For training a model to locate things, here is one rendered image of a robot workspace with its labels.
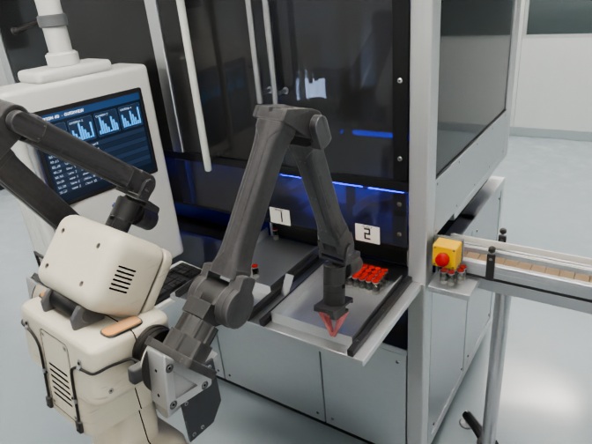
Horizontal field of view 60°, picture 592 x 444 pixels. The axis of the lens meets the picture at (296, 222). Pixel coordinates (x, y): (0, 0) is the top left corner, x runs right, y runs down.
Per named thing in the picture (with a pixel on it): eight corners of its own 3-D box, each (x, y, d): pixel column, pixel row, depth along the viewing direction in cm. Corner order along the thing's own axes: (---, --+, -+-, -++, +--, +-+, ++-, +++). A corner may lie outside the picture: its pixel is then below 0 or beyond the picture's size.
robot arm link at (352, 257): (318, 236, 130) (347, 245, 125) (342, 225, 139) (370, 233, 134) (314, 279, 134) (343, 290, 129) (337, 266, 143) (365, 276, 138)
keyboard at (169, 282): (183, 264, 200) (182, 259, 199) (207, 275, 191) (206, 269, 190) (90, 316, 173) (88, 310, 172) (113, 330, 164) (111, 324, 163)
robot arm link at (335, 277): (319, 261, 130) (338, 266, 127) (333, 254, 136) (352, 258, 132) (318, 286, 132) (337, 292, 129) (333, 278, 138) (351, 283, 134)
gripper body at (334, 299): (353, 304, 137) (354, 278, 135) (335, 318, 129) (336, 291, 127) (332, 299, 140) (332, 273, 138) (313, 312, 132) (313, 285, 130)
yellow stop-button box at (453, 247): (440, 255, 160) (440, 233, 157) (462, 259, 156) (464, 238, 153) (431, 266, 154) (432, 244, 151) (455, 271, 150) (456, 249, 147)
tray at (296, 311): (329, 267, 174) (329, 257, 173) (402, 284, 161) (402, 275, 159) (271, 321, 149) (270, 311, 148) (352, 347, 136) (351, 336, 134)
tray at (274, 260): (268, 235, 200) (267, 227, 199) (325, 248, 186) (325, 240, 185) (209, 277, 175) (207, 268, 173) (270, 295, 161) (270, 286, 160)
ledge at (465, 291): (442, 270, 170) (442, 264, 169) (482, 278, 163) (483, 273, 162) (427, 291, 160) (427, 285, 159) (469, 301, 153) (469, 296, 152)
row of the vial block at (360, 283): (329, 279, 167) (329, 267, 165) (381, 292, 157) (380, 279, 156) (326, 282, 165) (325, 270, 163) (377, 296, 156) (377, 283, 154)
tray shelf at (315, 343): (258, 237, 203) (257, 233, 203) (430, 277, 167) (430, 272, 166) (170, 299, 168) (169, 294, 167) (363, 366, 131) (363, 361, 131)
